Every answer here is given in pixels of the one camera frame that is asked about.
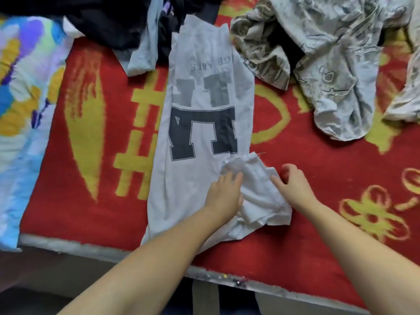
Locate person's right hand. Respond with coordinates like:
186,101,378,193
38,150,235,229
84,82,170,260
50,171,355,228
269,163,320,215

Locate person's left hand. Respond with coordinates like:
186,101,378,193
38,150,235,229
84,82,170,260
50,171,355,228
203,170,245,227

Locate white printed t-shirt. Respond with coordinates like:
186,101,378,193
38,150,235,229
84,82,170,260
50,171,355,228
140,14,294,255

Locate pile of mixed clothes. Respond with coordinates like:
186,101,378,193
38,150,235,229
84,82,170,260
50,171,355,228
0,0,420,143

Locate person's left forearm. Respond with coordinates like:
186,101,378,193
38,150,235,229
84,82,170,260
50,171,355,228
58,210,227,315

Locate person's right forearm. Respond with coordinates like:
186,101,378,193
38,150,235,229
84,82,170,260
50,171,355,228
303,201,420,315

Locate person's blue trousers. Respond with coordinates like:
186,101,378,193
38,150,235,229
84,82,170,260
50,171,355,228
161,277,262,315

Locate red and yellow blanket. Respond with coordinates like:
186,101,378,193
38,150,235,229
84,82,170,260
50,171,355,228
18,0,420,309

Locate blue patterned pillow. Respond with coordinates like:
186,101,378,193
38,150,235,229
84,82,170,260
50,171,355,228
0,15,83,252

